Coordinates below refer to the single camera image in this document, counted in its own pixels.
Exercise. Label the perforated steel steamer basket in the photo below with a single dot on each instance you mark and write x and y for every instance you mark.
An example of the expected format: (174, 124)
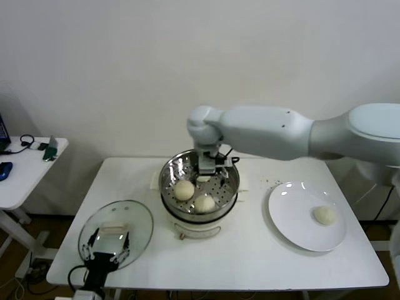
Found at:
(170, 175)

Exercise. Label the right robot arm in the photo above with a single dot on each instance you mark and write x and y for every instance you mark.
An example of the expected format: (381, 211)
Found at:
(265, 131)

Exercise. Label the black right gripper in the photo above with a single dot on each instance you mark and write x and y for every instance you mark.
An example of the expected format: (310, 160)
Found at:
(223, 163)

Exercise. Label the white side table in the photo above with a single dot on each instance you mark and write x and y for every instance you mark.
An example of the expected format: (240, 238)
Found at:
(28, 175)

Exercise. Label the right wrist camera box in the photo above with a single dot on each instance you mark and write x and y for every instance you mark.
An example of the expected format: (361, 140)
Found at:
(207, 164)

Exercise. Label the white electric cooker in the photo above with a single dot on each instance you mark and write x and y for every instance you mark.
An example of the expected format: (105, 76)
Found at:
(193, 229)

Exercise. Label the white steamed baozi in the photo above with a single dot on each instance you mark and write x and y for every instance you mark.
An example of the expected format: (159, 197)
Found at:
(183, 190)
(325, 215)
(204, 203)
(203, 179)

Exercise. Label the green grey small device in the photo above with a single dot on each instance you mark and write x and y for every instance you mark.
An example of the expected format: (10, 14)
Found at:
(50, 153)

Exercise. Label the blue computer mouse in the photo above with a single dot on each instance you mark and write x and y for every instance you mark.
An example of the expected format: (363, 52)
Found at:
(5, 171)

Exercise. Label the floor power strip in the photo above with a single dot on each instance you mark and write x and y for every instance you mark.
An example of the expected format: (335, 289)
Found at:
(39, 267)

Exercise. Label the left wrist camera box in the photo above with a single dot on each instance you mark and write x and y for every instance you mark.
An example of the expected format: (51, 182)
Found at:
(87, 295)

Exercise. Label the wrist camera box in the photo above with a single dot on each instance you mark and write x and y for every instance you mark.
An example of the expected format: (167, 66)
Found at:
(207, 164)
(87, 295)

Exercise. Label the white round plate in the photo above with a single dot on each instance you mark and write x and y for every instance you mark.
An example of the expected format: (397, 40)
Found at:
(290, 212)

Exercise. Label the scattered dark crumbs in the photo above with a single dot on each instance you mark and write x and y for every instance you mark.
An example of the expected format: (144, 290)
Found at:
(266, 180)

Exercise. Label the small white adapter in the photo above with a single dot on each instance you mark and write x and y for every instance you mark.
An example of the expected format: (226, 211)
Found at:
(37, 146)

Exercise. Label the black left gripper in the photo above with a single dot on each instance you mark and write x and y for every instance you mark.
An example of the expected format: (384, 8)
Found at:
(100, 265)

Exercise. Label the round glass lid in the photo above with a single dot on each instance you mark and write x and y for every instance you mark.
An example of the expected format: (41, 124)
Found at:
(131, 215)

